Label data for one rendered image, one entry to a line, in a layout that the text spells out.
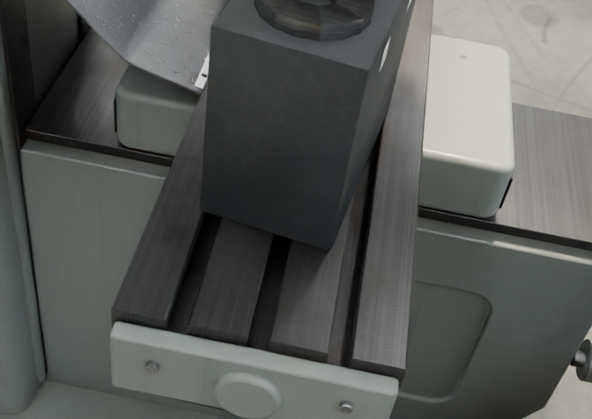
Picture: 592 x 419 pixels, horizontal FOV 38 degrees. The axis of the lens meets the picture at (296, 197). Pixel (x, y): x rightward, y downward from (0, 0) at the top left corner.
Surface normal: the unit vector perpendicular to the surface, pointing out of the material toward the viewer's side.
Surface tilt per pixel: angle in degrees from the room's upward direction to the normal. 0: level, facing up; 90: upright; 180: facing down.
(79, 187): 90
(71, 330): 90
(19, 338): 89
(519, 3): 0
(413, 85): 0
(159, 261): 0
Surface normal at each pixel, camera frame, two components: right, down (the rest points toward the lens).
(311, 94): -0.30, 0.63
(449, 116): 0.12, -0.72
